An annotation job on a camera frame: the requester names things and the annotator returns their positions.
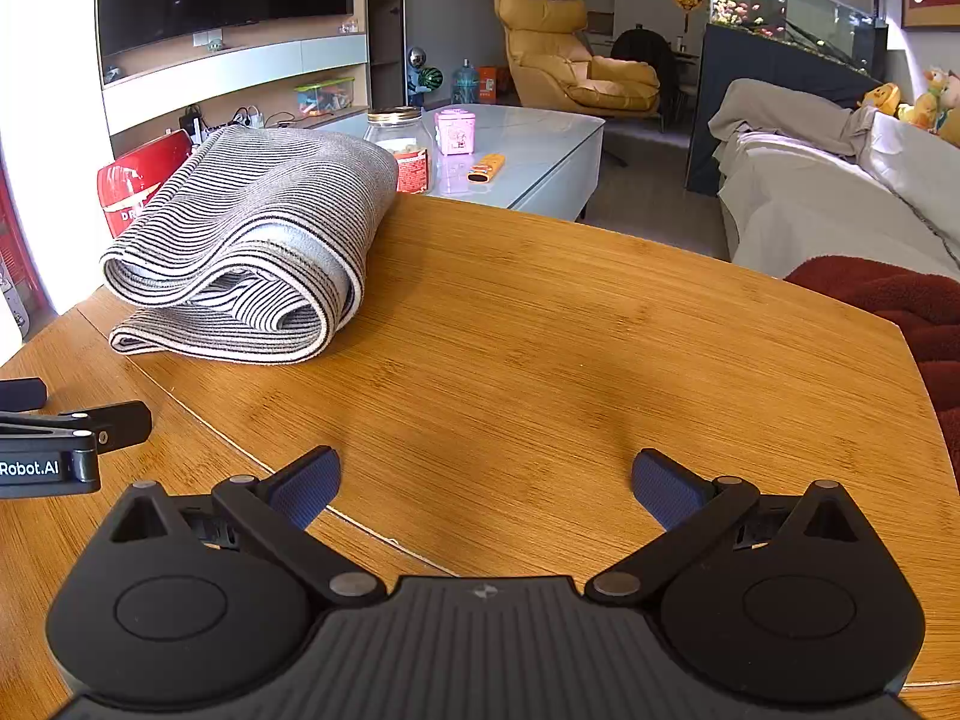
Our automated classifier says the wooden white tv cabinet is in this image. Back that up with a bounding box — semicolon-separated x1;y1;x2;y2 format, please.
96;0;372;158

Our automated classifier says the glass jar with gold lid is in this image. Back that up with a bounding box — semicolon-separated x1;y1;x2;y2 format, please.
364;106;434;196

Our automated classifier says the yellow leather armchair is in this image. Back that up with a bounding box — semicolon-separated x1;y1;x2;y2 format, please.
493;0;662;121

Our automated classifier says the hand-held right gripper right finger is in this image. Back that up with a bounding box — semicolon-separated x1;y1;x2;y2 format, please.
585;448;862;607

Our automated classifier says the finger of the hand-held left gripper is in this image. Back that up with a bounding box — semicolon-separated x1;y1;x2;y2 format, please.
0;377;47;413
0;400;153;455

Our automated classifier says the dark blue tank cabinet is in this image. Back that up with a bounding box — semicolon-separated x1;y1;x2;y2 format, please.
686;22;886;196

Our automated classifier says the red rack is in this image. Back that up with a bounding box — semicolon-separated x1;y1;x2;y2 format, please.
0;161;47;316

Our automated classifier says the white glass coffee table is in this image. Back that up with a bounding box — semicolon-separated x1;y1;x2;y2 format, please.
311;103;607;222

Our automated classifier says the clear container green lid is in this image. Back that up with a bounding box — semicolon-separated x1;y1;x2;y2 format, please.
294;79;353;117

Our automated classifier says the colourful plush toy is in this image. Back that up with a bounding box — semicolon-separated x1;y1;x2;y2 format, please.
898;67;953;132

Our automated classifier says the dark red fleece blanket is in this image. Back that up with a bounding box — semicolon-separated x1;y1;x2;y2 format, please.
784;255;960;481

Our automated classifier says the small yellow plush toy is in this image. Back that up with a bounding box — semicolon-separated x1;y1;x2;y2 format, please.
859;82;901;117

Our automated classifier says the pink tin box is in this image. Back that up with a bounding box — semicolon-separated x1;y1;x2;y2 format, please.
435;109;478;157

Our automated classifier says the black chair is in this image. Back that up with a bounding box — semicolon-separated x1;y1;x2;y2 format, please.
609;28;680;125

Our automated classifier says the dark tall wall panel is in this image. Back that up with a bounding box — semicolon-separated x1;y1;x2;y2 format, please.
366;0;407;91

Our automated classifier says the glass fish tank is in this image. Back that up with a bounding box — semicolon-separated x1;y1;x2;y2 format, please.
709;0;890;80

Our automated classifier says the grey blanket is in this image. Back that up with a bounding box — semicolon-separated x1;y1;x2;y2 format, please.
709;79;875;158

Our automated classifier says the white covered sofa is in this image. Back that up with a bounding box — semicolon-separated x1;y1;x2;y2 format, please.
709;79;960;282

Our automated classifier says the red retro box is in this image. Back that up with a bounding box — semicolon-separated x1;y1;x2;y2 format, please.
96;129;194;241

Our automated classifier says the black white striped garment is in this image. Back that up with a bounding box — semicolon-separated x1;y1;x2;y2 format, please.
100;124;400;365

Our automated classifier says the tan plush toy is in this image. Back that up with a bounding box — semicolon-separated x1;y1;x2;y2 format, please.
937;71;960;147

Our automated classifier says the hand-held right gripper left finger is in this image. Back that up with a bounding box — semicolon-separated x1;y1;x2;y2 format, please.
112;446;387;608

